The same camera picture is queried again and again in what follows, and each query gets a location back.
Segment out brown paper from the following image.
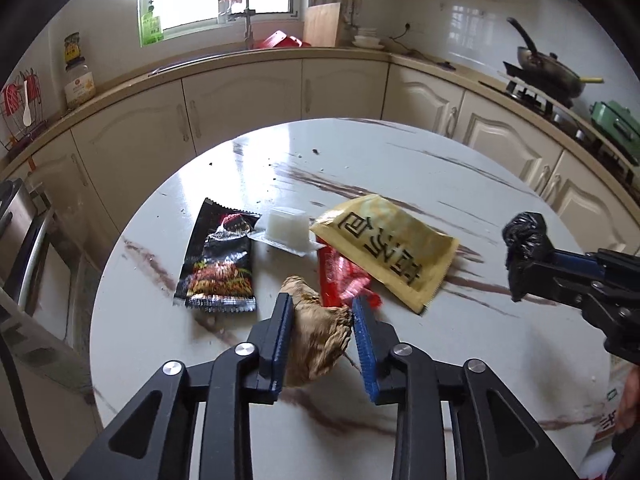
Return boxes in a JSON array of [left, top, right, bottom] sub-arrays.
[[279, 275, 353, 389]]

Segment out white plastic jelly cup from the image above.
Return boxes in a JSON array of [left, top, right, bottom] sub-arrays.
[[248, 206, 326, 258]]

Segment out cream base cabinets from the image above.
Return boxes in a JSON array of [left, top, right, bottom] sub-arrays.
[[0, 46, 640, 281]]

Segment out person's right hand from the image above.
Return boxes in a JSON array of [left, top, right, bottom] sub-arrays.
[[617, 365, 640, 436]]

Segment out metal faucet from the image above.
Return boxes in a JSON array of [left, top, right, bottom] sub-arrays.
[[218, 0, 257, 52]]

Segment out yellow seasoning packet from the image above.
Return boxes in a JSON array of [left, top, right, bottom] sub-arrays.
[[309, 193, 461, 316]]

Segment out wooden cutting board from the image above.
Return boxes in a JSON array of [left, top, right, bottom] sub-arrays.
[[303, 2, 342, 48]]

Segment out red knife rack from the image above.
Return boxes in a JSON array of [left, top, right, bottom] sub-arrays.
[[0, 72, 48, 151]]

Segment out wall socket with cable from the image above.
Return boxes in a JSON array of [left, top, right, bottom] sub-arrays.
[[390, 21, 426, 56]]

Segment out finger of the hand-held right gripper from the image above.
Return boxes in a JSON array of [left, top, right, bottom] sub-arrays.
[[509, 259, 601, 311], [542, 246, 608, 273]]

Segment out steel sink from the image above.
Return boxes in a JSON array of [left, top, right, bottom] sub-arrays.
[[147, 50, 251, 78]]

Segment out black plastic bag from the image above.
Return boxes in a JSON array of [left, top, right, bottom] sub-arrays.
[[502, 212, 554, 273]]

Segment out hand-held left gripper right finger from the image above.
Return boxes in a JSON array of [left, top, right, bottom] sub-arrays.
[[351, 295, 583, 480]]

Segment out white green printed packet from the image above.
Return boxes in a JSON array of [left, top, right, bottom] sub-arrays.
[[594, 385, 627, 457]]

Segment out green electric pot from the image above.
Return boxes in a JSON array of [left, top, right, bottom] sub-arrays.
[[590, 101, 640, 163]]

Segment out steel wok with lid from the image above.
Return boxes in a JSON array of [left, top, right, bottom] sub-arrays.
[[506, 17, 605, 100]]

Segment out black snack wrapper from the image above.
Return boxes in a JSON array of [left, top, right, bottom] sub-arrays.
[[173, 198, 262, 314]]

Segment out stack of white bowls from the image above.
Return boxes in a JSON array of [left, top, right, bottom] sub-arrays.
[[351, 27, 386, 50]]

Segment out red snack wrapper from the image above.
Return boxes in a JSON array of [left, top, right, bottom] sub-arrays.
[[317, 245, 383, 311]]

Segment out large clear plastic jar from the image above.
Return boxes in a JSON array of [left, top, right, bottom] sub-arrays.
[[64, 62, 97, 111]]

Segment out black gas stove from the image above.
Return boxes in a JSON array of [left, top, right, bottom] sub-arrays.
[[479, 80, 637, 182]]

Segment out red plastic basket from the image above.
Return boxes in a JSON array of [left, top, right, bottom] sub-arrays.
[[256, 30, 313, 50]]

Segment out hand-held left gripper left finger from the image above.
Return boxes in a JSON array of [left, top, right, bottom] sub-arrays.
[[65, 292, 296, 480]]

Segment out green bottle on windowsill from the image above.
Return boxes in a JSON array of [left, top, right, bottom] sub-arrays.
[[140, 12, 165, 47]]

